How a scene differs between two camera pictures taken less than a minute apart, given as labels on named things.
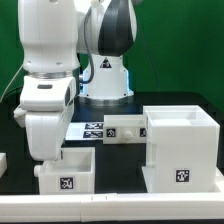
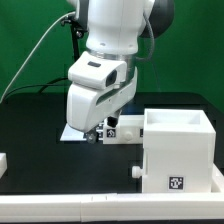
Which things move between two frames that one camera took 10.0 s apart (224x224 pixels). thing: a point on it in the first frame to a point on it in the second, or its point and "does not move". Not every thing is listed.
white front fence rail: (115, 207) does not move
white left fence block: (3, 163) does not move
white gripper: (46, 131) to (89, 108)
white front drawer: (73, 173) to (137, 172)
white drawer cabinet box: (182, 150) does not move
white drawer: (125, 129) does not move
